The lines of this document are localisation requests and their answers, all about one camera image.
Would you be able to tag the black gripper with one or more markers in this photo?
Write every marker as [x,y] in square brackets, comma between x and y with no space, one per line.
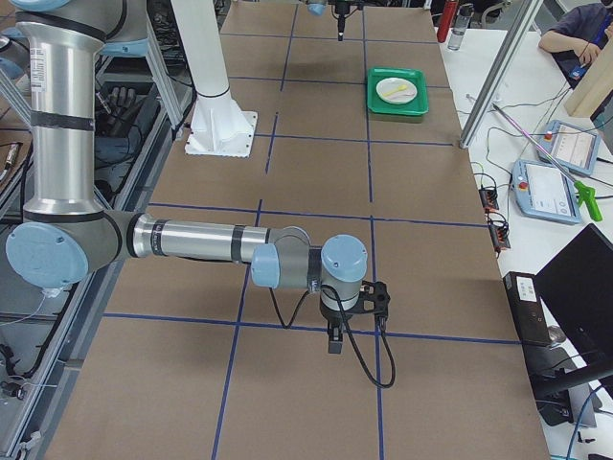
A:
[340,20]
[333,316]

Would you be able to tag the white round plate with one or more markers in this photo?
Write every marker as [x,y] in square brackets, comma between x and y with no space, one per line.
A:
[389,84]

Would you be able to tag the yellow plastic spoon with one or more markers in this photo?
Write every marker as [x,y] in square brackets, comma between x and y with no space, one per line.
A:
[399,90]

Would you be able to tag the pink plastic spoon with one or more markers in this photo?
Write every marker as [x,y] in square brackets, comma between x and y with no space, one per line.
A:
[401,99]

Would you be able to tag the green plastic tray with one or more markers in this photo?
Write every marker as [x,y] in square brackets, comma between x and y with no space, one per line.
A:
[410,112]

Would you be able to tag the red water bottle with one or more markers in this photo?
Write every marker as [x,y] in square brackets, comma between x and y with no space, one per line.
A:
[449,10]

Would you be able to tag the clear water bottle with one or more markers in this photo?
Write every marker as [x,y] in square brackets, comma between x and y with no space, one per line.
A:
[461,24]

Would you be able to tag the black computer box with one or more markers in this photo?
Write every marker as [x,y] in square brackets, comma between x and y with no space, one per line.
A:
[526,309]

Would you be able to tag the orange black connector hub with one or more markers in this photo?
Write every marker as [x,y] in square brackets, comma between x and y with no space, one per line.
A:
[499,233]
[489,198]

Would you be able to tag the person in blue shirt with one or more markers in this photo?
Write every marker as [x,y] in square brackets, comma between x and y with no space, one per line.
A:
[577,39]

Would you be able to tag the black laptop monitor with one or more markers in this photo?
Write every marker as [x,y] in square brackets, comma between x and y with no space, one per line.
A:
[576,286]

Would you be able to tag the near teach pendant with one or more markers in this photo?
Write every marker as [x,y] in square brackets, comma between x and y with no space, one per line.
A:
[542,192]

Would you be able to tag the teach pendant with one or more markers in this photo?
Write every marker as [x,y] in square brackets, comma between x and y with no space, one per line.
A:
[574,147]
[542,192]

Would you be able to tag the wooden board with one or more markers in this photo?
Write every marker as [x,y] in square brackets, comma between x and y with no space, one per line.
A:
[594,87]

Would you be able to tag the far teach pendant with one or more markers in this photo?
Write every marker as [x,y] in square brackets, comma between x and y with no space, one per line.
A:
[574,147]

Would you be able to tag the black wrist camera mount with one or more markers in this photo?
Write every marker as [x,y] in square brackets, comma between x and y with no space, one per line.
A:
[373,298]

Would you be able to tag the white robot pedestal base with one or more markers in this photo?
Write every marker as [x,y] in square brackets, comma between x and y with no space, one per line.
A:
[218,126]

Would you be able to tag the aluminium frame post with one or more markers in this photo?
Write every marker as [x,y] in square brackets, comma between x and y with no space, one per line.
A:
[508,49]

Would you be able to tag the green handled reacher grabber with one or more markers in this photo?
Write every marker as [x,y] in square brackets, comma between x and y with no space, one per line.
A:
[587,195]

